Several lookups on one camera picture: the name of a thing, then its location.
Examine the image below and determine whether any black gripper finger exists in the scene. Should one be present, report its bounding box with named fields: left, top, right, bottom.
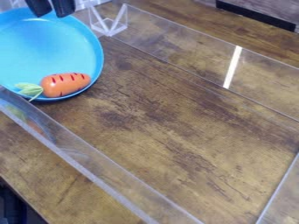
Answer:
left=51, top=0, right=76, bottom=18
left=24, top=0, right=52, bottom=18

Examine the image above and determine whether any blue round tray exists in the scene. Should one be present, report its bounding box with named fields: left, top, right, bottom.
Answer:
left=0, top=8, right=104, bottom=101

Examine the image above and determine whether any orange toy carrot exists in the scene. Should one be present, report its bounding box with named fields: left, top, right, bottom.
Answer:
left=15, top=73, right=91, bottom=100

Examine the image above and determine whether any black bar at table edge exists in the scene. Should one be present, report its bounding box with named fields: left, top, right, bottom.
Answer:
left=216, top=0, right=299, bottom=33

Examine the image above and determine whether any clear acrylic front wall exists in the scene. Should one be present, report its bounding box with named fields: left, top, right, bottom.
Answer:
left=0, top=86, right=203, bottom=224

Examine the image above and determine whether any clear acrylic wall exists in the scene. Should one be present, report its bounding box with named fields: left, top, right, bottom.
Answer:
left=75, top=0, right=299, bottom=121
left=0, top=86, right=203, bottom=224
left=256, top=153, right=299, bottom=224

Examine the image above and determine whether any clear acrylic back wall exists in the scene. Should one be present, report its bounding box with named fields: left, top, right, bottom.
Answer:
left=75, top=0, right=299, bottom=121

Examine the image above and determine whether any clear acrylic right wall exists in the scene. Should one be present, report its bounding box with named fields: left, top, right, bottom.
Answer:
left=256, top=153, right=299, bottom=224

